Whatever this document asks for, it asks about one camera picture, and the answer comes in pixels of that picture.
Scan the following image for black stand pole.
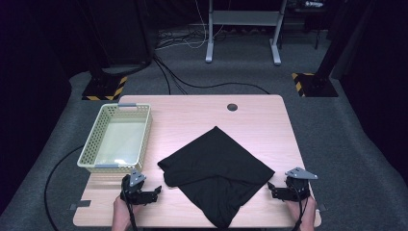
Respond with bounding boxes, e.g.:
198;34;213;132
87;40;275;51
313;0;377;89

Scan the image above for hand-held gripper black cable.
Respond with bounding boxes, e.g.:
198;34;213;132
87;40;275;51
120;174;140;231
290;179;310;231

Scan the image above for black shirt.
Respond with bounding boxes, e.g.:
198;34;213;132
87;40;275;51
157;125;276;229

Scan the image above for black floor cable loop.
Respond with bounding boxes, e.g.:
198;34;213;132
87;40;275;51
43;145;86;231

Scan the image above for black floor cable bundle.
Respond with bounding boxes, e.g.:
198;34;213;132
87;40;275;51
152;55;271;96

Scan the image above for white floor cables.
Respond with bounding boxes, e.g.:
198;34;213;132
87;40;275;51
155;0;226;51

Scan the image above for beige perforated plastic basket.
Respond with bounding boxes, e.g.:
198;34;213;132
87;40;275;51
76;102;153;174

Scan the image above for right hand-held gripper black cable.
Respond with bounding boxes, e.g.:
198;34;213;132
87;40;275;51
290;179;310;231

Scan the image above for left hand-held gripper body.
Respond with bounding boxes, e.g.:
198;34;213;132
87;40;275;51
119;169;152;206

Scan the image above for left hand-held gripper black cable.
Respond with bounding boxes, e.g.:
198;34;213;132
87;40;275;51
120;174;140;231

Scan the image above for grey metal desk frame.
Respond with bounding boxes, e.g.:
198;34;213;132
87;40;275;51
205;0;289;66

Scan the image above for person's left hand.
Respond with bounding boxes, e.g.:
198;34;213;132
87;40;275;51
111;194;142;231

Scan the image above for person's right hand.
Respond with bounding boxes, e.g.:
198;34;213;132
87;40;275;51
285;195;318;231

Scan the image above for black hazard-striped stand base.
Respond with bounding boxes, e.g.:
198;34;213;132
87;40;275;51
81;74;129;102
291;71;340;98

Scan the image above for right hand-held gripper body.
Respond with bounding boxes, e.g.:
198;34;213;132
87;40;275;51
278;167;319;203

